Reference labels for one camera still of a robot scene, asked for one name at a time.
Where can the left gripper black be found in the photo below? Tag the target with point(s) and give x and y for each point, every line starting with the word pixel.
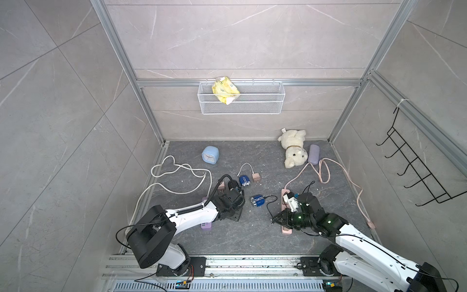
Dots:
pixel 239 211

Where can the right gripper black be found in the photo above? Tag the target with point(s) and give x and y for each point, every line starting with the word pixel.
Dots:
pixel 285 218

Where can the black electric shaver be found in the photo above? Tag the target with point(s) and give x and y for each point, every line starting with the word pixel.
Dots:
pixel 233 184

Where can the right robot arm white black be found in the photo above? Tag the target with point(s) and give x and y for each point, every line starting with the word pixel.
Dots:
pixel 354 254

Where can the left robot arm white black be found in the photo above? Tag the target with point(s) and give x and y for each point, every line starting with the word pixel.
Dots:
pixel 150 239

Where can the pink power strip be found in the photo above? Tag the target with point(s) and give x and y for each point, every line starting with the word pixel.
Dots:
pixel 284 206

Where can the purple power strip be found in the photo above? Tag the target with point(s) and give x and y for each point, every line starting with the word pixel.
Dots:
pixel 206 226

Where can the light blue alarm clock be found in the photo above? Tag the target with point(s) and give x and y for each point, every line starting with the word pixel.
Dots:
pixel 210 155

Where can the lavender oval case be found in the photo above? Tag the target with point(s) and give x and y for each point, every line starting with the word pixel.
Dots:
pixel 314 154

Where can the cream teddy bear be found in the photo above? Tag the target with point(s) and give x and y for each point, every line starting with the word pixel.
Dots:
pixel 293 143

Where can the yellow wet wipes pack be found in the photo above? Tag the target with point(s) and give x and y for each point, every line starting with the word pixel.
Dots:
pixel 225 91

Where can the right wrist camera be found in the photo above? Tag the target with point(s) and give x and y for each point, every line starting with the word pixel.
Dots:
pixel 293 203

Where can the white wire mesh basket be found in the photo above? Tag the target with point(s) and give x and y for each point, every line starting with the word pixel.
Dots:
pixel 253 98

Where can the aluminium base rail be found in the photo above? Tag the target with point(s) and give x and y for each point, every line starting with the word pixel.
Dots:
pixel 225 273

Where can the black wall hook rack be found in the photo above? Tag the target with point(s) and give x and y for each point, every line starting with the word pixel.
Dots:
pixel 416 165

